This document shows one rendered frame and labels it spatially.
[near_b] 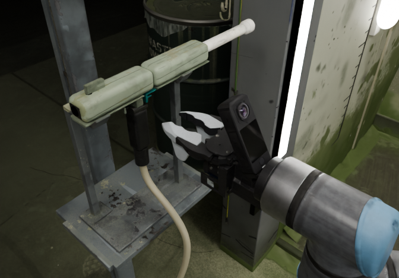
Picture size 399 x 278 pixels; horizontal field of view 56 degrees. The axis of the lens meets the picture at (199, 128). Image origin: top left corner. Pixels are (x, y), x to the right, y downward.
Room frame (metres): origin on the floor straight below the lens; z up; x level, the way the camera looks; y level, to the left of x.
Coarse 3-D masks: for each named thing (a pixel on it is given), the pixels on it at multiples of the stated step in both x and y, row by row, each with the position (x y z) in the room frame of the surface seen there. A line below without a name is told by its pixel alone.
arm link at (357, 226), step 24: (312, 192) 0.33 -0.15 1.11; (336, 192) 0.33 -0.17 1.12; (360, 192) 0.33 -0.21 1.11; (288, 216) 0.32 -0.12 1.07; (312, 216) 0.31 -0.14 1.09; (336, 216) 0.30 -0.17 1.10; (360, 216) 0.29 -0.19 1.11; (384, 216) 0.29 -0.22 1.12; (312, 240) 0.30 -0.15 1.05; (336, 240) 0.28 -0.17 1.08; (360, 240) 0.27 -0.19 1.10; (384, 240) 0.27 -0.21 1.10; (336, 264) 0.28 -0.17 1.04; (360, 264) 0.26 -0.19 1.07; (384, 264) 0.28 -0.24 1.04
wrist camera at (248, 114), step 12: (240, 96) 0.45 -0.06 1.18; (228, 108) 0.42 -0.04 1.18; (240, 108) 0.43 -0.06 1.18; (228, 120) 0.42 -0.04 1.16; (240, 120) 0.42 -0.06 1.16; (252, 120) 0.44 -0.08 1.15; (228, 132) 0.42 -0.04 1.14; (240, 132) 0.41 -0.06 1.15; (252, 132) 0.42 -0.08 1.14; (240, 144) 0.41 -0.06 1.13; (252, 144) 0.41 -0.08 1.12; (264, 144) 0.43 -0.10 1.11; (240, 156) 0.41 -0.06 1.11; (252, 156) 0.40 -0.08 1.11; (264, 156) 0.41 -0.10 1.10; (252, 168) 0.39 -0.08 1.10
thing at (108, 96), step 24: (240, 24) 0.84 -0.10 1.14; (192, 48) 0.69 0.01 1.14; (120, 72) 0.59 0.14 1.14; (144, 72) 0.59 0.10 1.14; (168, 72) 0.62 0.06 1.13; (72, 96) 0.51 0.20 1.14; (96, 96) 0.51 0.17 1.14; (120, 96) 0.54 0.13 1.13; (96, 120) 0.50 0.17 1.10; (144, 120) 0.58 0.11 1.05; (144, 144) 0.58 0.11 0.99
